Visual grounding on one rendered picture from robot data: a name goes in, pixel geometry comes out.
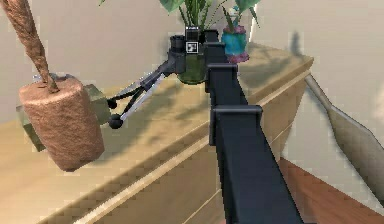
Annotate house plant in blue pot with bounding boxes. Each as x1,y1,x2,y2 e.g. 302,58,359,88
220,0,262,65

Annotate olive green tissue box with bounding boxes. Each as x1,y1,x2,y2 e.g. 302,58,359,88
15,83,112,153

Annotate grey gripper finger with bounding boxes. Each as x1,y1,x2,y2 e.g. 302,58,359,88
106,64,167,111
108,73,167,130

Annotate pale wooden chest of drawers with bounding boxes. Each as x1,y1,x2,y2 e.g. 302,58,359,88
0,42,315,224

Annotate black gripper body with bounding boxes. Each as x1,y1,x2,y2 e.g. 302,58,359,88
159,34,187,76

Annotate grey baseball bat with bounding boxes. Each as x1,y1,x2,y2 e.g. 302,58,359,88
304,74,384,207

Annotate house plant in dark green pot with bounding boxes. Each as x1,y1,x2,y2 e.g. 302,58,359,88
159,0,222,86

